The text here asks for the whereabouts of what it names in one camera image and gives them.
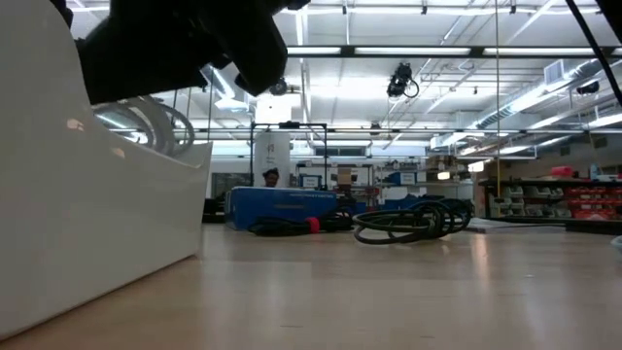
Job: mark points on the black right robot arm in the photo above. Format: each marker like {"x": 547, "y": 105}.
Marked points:
{"x": 613, "y": 14}

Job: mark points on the white standing banner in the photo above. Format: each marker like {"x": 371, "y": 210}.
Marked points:
{"x": 272, "y": 155}

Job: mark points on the person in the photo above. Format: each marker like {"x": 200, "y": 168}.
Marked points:
{"x": 271, "y": 177}

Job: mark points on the blue equipment case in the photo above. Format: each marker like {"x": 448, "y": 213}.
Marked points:
{"x": 272, "y": 204}

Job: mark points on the large white plastic bin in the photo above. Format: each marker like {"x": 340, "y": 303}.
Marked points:
{"x": 73, "y": 219}

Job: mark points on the thin vertical pole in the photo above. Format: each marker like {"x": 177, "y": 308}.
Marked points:
{"x": 497, "y": 121}

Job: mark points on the shelf with red bins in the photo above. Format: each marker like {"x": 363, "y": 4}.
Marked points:
{"x": 583, "y": 199}

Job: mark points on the black overhead camera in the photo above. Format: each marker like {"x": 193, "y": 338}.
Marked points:
{"x": 401, "y": 80}

